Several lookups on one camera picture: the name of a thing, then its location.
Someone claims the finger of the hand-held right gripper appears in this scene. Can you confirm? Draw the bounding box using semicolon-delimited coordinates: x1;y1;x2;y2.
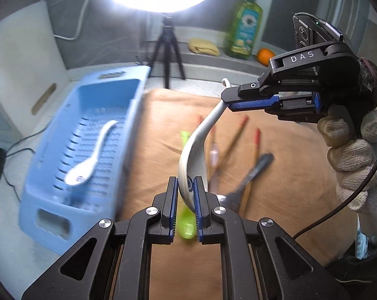
221;81;281;112

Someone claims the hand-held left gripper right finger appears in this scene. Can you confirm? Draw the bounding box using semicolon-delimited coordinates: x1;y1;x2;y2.
193;176;358;300

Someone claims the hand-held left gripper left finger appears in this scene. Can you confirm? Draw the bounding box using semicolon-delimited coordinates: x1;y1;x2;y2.
21;176;179;300

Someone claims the green plastic spoon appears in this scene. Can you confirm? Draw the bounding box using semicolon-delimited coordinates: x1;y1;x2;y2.
175;130;198;241

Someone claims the red-tipped wooden chopstick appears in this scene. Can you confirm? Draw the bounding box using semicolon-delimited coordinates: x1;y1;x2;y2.
238;128;261;213
212;115;249;179

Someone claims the white ceramic spoon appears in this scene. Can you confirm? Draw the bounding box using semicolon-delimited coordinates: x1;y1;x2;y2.
65;120;118;186
178;78;232;215

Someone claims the blue plastic drainer basket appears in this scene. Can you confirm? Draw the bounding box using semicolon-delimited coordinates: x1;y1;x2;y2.
18;65;151;255

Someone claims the person's right hand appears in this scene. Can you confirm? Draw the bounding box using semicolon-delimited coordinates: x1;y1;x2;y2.
318;106;377;213

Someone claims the orange fruit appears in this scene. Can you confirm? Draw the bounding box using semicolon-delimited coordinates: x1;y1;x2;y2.
257;48;276;67

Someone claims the yellow cloth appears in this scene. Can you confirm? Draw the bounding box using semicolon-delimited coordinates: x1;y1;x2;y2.
188;37;221;57

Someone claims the green dish soap bottle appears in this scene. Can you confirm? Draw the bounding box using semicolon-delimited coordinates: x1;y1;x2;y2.
224;0;264;59

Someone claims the brown cloth mat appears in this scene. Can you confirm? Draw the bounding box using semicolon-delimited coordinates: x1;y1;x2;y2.
115;87;361;300

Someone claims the black tripod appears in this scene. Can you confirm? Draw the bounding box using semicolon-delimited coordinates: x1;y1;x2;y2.
148;14;186;90

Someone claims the dark cloth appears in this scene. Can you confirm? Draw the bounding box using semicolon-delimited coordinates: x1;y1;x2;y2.
327;250;377;290

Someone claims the white cutting board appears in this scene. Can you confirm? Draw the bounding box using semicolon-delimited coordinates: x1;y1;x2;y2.
0;0;67;138

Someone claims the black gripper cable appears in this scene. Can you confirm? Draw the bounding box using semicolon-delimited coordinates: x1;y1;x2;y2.
293;144;377;240

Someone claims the white cable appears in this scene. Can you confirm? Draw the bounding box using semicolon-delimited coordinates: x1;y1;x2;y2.
37;0;92;41

